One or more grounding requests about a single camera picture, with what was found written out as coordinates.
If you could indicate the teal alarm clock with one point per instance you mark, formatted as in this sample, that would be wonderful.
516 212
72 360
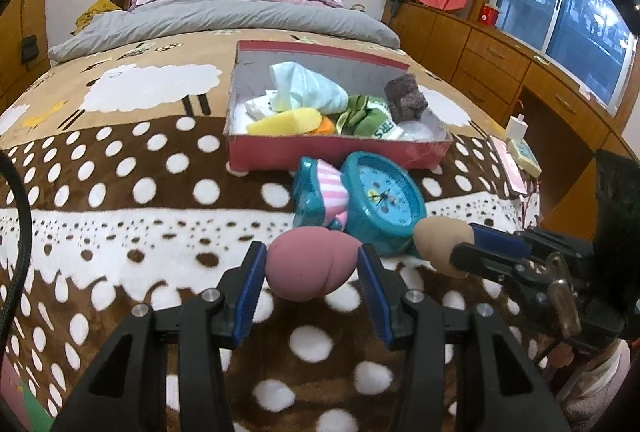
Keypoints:
385 197

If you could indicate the clear plastic bag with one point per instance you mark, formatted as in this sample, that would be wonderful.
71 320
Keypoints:
417 132

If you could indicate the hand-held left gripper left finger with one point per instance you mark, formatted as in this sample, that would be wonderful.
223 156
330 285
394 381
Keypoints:
247 297

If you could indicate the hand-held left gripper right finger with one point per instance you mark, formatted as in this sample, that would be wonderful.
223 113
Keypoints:
380 307

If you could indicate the yellow cloth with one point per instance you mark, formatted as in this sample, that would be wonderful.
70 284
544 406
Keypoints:
95 12

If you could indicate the orange fabric flower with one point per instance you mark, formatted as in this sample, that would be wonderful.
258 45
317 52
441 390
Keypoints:
325 126

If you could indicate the red cup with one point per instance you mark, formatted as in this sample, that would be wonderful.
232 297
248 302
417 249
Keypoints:
489 14

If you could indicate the small wicker basket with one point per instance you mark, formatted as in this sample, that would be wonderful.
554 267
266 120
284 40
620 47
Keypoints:
357 8

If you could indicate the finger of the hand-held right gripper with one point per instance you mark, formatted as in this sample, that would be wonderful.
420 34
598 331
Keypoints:
480 264
495 239

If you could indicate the grey duvet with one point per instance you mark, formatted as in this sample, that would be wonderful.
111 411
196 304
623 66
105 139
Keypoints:
225 15

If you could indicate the striped cupcake toy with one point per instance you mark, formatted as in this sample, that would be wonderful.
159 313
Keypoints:
332 187

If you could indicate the white paper towel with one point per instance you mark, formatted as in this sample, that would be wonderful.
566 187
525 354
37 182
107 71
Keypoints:
257 107

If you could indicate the white charger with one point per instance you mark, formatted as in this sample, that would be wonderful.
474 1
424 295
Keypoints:
517 130

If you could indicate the yellow sponge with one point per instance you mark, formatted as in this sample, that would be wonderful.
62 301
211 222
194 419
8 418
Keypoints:
285 122

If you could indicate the wooden desk cabinet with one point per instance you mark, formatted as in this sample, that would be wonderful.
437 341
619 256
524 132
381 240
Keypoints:
500 52

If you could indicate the foam floor mat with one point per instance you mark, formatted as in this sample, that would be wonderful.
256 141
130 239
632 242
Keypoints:
25 412

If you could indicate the power strip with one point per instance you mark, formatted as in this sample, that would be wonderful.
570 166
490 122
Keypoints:
527 158

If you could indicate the light blue cloth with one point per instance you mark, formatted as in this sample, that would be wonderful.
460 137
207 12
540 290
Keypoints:
310 87

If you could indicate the red cardboard box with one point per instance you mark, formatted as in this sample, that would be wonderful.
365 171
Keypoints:
325 152

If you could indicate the phone with pink case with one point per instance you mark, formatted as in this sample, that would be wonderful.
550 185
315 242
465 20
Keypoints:
510 170

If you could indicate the brown knitted sock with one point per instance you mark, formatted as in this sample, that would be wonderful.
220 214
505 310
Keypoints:
405 97

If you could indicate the person's right forearm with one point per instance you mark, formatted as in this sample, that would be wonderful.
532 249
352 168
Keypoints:
600 377

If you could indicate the wooden wardrobe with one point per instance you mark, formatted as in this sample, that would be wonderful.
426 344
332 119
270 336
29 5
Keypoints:
12 77

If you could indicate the beige makeup sponge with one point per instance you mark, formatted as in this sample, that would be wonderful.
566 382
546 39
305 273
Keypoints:
435 237

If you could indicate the brown printed blanket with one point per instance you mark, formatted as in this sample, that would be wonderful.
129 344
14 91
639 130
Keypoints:
125 192

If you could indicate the small black bag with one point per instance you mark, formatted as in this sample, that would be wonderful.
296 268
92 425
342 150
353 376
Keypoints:
30 48

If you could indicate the pink makeup sponge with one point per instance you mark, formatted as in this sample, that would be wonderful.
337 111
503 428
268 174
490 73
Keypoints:
305 267

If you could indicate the window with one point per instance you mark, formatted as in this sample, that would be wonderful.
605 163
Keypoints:
575 12

